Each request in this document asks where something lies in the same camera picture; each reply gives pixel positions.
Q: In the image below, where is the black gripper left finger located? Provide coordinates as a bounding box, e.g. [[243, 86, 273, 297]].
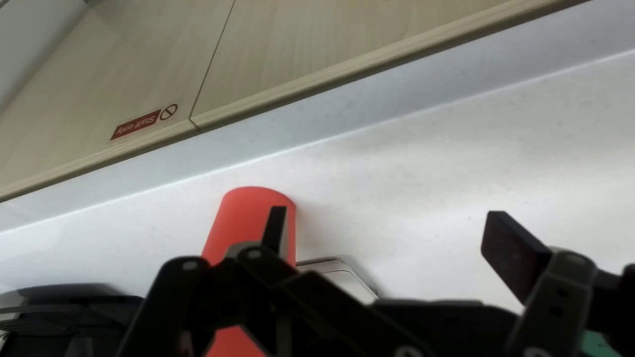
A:
[[114, 203, 438, 357]]

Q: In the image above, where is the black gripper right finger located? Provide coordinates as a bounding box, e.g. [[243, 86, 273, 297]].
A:
[[479, 207, 635, 357]]

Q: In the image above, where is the orange plastic cup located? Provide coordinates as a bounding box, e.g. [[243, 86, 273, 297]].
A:
[[200, 186, 297, 357]]

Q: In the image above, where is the red warning sticker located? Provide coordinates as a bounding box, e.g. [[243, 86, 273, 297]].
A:
[[108, 100, 180, 142]]

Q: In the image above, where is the beige cabinet door with sticker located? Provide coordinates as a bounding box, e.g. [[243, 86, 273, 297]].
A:
[[0, 0, 237, 201]]

